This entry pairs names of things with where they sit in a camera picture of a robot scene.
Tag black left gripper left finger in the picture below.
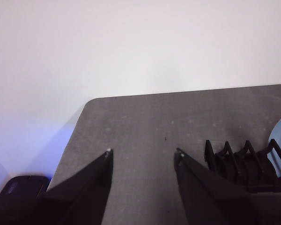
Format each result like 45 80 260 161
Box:
0 149 114 225

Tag black plate rack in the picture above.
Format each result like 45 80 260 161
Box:
205 139 281 194

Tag black rounded device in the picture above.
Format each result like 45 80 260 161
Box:
0 175 50 200

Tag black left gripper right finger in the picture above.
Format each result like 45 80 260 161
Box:
174 147 281 225

